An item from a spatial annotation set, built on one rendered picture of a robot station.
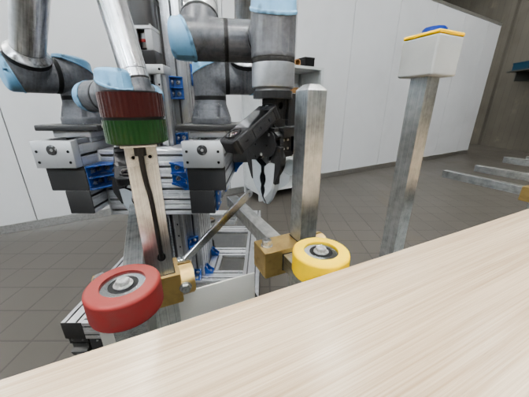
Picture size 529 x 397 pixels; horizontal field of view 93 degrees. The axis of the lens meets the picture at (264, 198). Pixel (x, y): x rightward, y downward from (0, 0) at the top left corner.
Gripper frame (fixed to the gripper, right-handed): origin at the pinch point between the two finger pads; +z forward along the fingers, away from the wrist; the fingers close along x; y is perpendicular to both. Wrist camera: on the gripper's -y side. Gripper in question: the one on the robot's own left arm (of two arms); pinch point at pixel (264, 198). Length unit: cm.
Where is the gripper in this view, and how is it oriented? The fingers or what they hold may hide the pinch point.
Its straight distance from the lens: 50.7
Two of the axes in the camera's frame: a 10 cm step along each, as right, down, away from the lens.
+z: 0.0, 9.4, 3.4
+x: -7.1, -2.4, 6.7
